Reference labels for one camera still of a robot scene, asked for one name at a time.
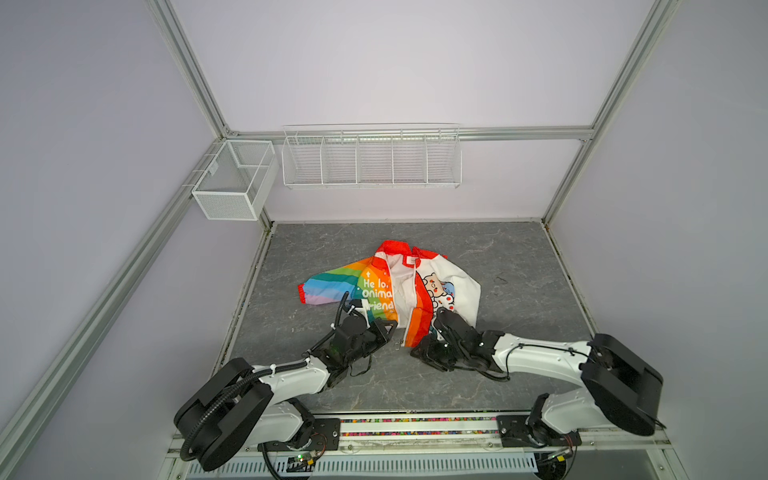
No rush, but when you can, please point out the white vented cable duct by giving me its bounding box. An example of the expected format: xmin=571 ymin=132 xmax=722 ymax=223
xmin=185 ymin=452 xmax=539 ymax=479

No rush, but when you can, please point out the long white wire basket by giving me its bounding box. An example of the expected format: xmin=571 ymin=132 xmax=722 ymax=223
xmin=282 ymin=123 xmax=463 ymax=189

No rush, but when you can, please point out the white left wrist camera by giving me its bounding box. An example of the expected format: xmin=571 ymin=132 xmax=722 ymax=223
xmin=343 ymin=299 xmax=369 ymax=320

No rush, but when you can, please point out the aluminium front rail frame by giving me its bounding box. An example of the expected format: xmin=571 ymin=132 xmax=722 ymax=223
xmin=159 ymin=412 xmax=688 ymax=479

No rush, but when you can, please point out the white mesh box basket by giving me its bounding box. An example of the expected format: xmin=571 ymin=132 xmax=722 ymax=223
xmin=192 ymin=140 xmax=279 ymax=221

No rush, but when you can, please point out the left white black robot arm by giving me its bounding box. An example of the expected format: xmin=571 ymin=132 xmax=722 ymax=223
xmin=174 ymin=310 xmax=397 ymax=471

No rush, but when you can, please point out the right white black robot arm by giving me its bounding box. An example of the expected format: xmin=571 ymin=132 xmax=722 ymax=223
xmin=411 ymin=308 xmax=664 ymax=448

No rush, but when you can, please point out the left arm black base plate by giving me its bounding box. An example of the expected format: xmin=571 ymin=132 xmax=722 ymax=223
xmin=267 ymin=417 xmax=341 ymax=452

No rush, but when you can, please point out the colourful red white kids jacket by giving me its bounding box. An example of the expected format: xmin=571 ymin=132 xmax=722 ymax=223
xmin=298 ymin=240 xmax=481 ymax=347

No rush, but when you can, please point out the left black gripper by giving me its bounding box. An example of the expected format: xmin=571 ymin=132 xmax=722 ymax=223
xmin=346 ymin=317 xmax=397 ymax=367

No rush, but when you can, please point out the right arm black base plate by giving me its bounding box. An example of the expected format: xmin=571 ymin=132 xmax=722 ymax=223
xmin=496 ymin=414 xmax=582 ymax=449

